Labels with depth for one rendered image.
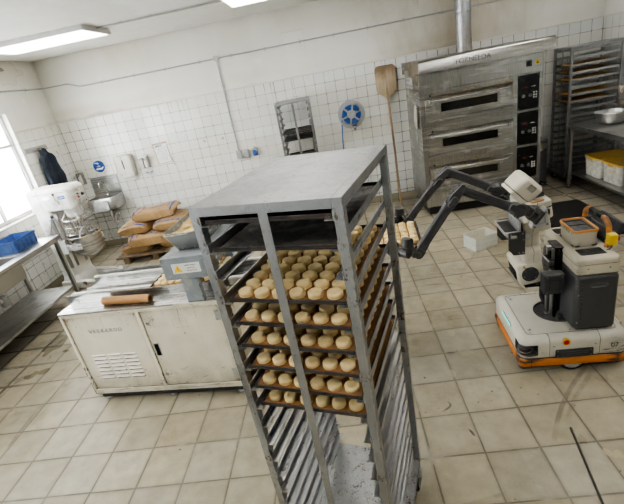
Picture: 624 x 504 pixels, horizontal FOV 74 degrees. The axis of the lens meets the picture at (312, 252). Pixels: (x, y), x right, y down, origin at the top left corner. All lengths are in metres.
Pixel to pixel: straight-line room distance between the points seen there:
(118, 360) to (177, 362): 0.48
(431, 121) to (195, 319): 3.94
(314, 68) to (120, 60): 2.85
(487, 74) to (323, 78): 2.26
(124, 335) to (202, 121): 4.26
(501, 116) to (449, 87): 0.78
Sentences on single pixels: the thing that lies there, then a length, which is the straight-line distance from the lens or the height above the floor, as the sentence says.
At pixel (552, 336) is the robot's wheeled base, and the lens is 3.20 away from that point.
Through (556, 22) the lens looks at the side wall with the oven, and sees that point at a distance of 7.38.
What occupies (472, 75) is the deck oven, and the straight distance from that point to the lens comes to 5.91.
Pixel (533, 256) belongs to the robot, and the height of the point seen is 0.79.
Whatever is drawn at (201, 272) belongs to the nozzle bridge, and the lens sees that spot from 2.85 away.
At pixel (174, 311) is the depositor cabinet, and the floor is 0.77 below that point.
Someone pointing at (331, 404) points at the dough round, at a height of 1.04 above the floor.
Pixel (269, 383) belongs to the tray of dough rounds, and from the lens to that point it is 1.57.
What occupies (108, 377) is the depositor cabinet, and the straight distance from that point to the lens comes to 3.77.
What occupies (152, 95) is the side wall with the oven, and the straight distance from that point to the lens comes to 7.13.
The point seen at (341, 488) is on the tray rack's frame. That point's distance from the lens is 2.48.
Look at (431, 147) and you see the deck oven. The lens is 5.84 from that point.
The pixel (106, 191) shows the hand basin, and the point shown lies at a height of 0.96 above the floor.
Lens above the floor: 2.12
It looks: 23 degrees down
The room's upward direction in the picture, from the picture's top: 11 degrees counter-clockwise
